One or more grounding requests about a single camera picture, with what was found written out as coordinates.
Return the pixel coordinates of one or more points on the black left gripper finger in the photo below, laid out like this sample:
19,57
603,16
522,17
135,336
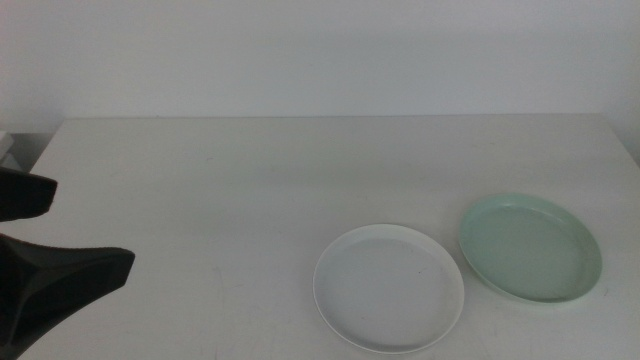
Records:
25,197
55,277

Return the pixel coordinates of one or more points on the white shallow bowl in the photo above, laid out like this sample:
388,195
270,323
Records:
387,290

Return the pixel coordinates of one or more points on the pale green shallow bowl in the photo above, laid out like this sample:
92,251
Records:
530,250

